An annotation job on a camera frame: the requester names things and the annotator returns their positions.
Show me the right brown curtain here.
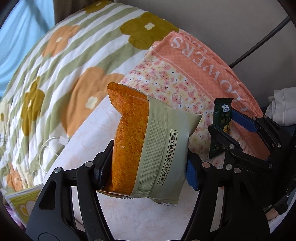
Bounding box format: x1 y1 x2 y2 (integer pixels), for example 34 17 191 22
52 0 114 24

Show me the blue window sheet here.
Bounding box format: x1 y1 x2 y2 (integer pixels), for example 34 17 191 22
1 1 55 96

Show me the dark green snack bar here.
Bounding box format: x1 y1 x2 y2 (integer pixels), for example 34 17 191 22
208 97 235 160

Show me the white folded cloth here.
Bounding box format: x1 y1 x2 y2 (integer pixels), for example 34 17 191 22
265 87 296 126

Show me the person's right hand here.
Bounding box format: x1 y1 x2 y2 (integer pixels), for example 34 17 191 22
265 208 279 221

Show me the orange beige snack bag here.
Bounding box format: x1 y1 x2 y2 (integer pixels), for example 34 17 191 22
101 82 202 206

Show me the white charger cable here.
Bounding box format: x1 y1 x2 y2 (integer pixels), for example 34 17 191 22
36 136 70 173

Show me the floral striped quilt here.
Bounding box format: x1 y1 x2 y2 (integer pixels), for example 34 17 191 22
1 1 179 194

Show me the black cable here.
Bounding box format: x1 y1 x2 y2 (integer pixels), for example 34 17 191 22
229 15 292 69

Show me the green cardboard box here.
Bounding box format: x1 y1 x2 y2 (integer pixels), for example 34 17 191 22
4 184 44 227

